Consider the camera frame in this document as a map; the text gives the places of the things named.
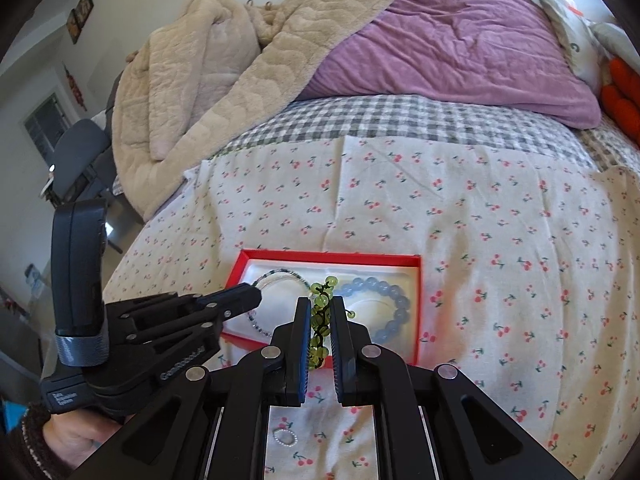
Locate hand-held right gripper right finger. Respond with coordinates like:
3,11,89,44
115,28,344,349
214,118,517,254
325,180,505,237
327,296,566,480

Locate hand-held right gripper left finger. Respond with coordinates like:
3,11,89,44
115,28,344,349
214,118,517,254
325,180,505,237
70,296,314,480

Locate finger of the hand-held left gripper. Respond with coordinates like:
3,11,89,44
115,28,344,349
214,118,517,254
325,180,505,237
102,282,264,322
106,311,237,357

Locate green bead bracelet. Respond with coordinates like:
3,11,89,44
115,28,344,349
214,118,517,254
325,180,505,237
306,274,359,362

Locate red jewelry box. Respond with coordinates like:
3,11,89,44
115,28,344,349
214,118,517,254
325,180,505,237
221,249,423,372

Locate person's left hand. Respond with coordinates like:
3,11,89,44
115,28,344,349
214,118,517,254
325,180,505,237
42,407,135,476

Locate grey chair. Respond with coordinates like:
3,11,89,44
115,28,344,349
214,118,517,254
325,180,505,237
52,118,119,202

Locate window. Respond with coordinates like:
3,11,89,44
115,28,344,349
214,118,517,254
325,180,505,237
24,92,72,157

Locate cherry print cloth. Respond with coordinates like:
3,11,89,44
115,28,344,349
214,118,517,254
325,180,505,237
102,135,640,480

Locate beige fleece blanket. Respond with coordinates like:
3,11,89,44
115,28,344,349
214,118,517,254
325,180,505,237
111,0,408,222

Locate grey checked bedsheet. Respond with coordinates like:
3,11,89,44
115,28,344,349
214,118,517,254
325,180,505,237
112,94,640,196

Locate purple duvet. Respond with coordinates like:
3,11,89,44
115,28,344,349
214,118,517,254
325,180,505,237
295,0,603,130

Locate red-orange bobble cushion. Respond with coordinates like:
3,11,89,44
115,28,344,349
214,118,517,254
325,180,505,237
600,57,640,134

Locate white printed pillow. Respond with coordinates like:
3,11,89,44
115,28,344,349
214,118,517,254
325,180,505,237
526,0,609,94

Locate grey pillow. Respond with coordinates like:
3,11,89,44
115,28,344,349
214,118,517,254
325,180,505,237
592,22,640,63

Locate blue bead bracelet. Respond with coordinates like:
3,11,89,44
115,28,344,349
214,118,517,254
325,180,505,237
339,275,413,350

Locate red hanging wall decoration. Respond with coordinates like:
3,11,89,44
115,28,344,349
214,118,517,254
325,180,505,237
63,62,89,111

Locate dark framed wall picture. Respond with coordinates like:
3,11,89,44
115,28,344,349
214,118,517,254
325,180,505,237
67,0,96,44

